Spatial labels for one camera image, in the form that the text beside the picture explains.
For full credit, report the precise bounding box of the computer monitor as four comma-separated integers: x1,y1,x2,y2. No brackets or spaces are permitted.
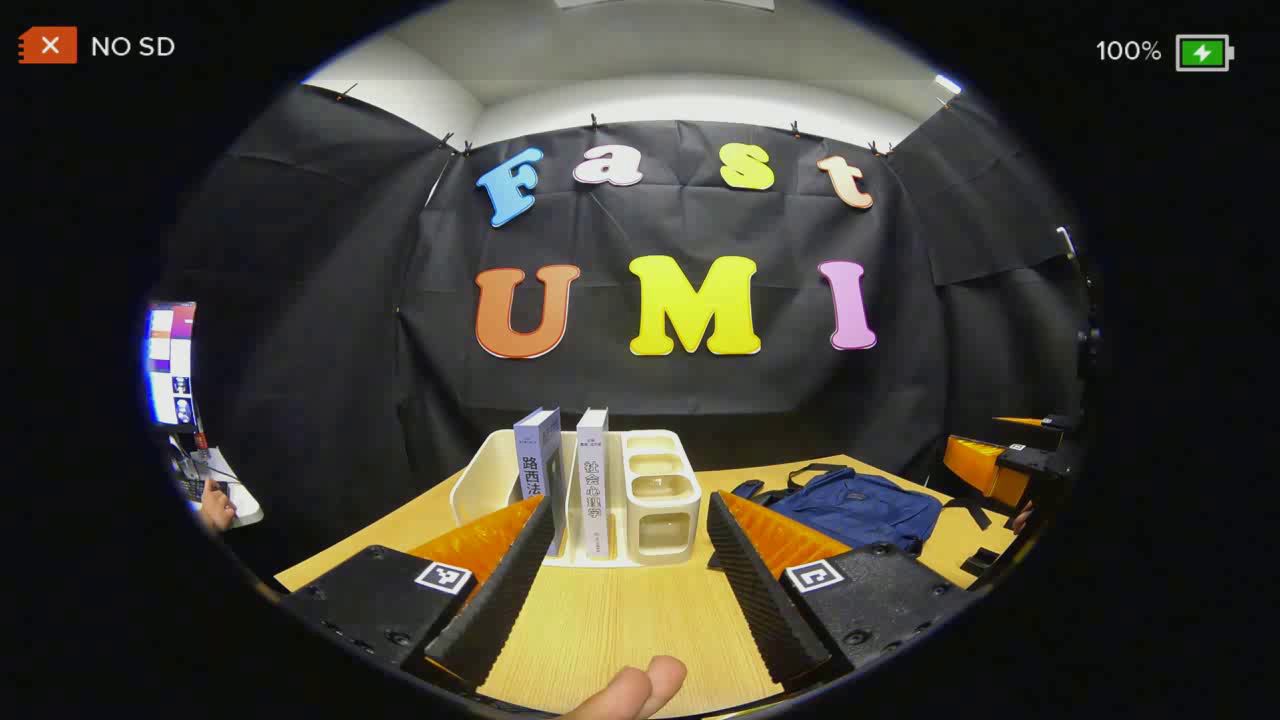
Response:
145,302,201,431

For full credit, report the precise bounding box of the white and grey book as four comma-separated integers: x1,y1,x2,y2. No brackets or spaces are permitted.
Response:
576,408,611,561

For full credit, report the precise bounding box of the black backdrop cloth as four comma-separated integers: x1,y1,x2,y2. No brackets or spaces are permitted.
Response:
165,85,1096,591

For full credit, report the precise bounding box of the purple cover book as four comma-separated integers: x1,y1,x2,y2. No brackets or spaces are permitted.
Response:
513,407,567,556

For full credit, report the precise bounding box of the white desk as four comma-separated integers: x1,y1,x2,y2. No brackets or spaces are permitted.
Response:
170,435,264,529

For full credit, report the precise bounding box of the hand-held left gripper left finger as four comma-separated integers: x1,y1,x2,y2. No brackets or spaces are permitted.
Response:
280,495,557,691

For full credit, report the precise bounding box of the white plastic bookshelf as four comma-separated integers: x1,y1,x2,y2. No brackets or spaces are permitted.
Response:
450,428,704,569

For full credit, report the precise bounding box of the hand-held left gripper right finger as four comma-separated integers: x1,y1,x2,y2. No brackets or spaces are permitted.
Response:
705,490,977,691

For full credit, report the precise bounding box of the blue schoolbag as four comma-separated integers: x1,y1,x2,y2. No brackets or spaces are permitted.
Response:
730,462,1021,591

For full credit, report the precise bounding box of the black stand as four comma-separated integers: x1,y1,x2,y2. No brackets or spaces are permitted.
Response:
1055,225,1106,386

